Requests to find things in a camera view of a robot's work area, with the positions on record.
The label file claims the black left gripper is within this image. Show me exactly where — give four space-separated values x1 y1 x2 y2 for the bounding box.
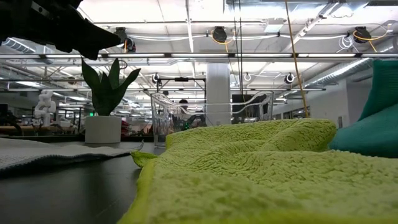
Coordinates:
0 0 121 60

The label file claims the clear plastic bin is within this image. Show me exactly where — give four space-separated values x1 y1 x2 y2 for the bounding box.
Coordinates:
150 90 275 147

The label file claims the yellow-green microfiber towel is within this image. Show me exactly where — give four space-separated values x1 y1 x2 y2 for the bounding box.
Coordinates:
117 118 398 224

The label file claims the teal microfiber towel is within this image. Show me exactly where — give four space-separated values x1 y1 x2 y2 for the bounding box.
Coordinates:
328 58 398 159

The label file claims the grey microfiber towel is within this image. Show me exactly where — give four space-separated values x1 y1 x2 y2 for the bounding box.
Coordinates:
0 138 145 175

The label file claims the long ceiling light bar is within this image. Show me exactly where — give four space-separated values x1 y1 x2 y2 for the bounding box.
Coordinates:
0 52 398 59

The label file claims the green snake plant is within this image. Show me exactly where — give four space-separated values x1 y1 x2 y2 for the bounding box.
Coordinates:
81 57 141 116

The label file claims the white robot figure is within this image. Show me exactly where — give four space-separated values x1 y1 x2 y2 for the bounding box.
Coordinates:
34 89 57 127

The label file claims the white plant pot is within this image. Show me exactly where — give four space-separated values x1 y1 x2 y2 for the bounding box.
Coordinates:
84 115 123 144

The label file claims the wooden workbench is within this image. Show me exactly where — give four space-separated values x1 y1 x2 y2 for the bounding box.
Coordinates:
0 124 78 138

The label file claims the person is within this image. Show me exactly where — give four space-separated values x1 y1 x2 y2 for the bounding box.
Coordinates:
177 98 206 128

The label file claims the white square pillar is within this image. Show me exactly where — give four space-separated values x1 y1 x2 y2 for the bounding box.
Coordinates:
205 62 233 125

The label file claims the black monitor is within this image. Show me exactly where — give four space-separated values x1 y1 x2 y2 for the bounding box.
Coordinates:
231 94 270 121

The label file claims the black station frame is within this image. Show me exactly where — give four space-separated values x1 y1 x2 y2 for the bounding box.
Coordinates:
156 77 207 103

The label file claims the black hanging cable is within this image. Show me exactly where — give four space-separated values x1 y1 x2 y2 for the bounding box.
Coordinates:
232 0 244 94

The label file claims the yellow hanging cord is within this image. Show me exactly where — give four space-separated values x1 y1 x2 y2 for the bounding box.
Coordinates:
284 0 311 119

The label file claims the silver ventilation duct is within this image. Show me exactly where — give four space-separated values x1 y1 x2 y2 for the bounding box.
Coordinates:
304 57 374 90

